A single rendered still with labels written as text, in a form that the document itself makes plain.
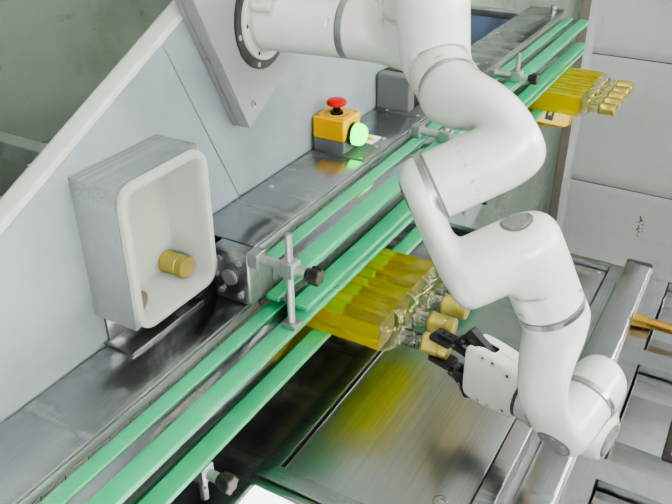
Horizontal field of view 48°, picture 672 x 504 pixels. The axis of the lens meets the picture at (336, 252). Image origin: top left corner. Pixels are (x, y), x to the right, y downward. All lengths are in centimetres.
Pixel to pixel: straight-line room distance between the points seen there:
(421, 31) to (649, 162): 642
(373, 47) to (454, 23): 18
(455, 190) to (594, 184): 666
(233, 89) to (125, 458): 57
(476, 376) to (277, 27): 61
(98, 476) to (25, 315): 23
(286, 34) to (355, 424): 63
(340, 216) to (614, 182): 627
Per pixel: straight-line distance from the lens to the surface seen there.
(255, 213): 129
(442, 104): 93
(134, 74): 111
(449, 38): 100
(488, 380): 116
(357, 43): 115
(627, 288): 170
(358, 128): 149
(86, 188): 103
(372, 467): 121
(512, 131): 89
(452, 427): 128
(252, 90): 127
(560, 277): 89
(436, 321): 127
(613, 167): 743
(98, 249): 107
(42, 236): 104
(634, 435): 140
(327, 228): 128
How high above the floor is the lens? 150
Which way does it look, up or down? 26 degrees down
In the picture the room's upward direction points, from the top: 106 degrees clockwise
